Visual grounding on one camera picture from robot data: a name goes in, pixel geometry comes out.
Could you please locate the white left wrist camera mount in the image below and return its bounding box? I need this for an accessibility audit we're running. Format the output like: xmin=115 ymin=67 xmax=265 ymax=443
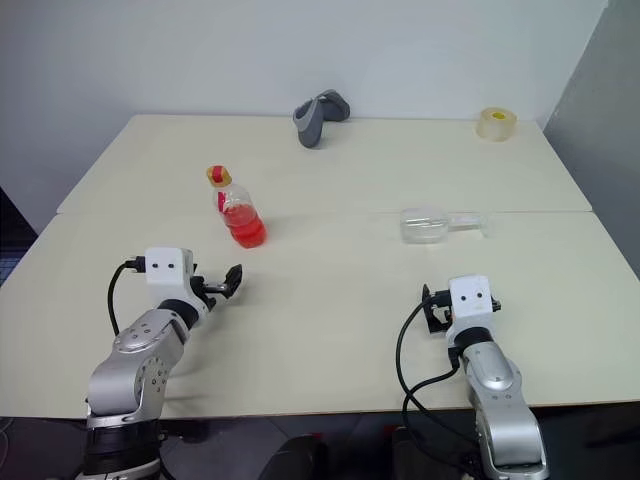
xmin=143 ymin=246 xmax=214 ymax=329

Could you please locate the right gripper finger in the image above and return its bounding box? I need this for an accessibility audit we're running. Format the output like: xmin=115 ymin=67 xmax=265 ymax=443
xmin=422 ymin=283 xmax=451 ymax=335

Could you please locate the dark rounded shape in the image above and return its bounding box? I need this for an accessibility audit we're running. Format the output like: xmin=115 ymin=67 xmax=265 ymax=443
xmin=258 ymin=433 xmax=331 ymax=480

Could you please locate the translucent yellowish tape roll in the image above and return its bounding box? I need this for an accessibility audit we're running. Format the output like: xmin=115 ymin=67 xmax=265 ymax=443
xmin=475 ymin=106 xmax=520 ymax=144

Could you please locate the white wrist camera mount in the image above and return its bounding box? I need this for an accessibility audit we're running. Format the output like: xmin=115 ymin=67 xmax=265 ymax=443
xmin=446 ymin=273 xmax=497 ymax=347
xmin=143 ymin=246 xmax=214 ymax=329

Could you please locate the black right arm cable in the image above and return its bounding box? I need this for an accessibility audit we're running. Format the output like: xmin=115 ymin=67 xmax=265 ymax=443
xmin=396 ymin=294 xmax=482 ymax=471

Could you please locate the grey curved handheld object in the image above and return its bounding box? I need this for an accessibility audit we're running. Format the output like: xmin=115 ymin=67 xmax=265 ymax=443
xmin=292 ymin=88 xmax=351 ymax=150

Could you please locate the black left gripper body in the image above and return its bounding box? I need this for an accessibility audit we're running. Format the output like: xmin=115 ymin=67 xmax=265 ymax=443
xmin=191 ymin=273 xmax=229 ymax=309

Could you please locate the red and yellow bottle cap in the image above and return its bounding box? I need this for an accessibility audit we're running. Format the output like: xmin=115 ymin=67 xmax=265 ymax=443
xmin=204 ymin=164 xmax=233 ymax=188

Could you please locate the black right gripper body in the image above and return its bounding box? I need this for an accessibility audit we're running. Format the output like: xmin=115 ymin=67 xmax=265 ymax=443
xmin=432 ymin=289 xmax=453 ymax=322

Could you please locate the clear plastic bottle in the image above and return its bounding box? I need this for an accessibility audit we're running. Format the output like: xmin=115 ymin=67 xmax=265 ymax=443
xmin=398 ymin=206 xmax=494 ymax=246

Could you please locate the bottle with red liquid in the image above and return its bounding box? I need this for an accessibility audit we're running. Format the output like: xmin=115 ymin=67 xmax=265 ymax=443
xmin=212 ymin=180 xmax=270 ymax=250

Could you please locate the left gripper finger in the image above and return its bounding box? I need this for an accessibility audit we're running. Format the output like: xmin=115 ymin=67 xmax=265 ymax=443
xmin=222 ymin=264 xmax=245 ymax=300

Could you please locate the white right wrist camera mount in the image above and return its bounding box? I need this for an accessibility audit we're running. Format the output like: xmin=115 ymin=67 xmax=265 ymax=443
xmin=446 ymin=273 xmax=497 ymax=347

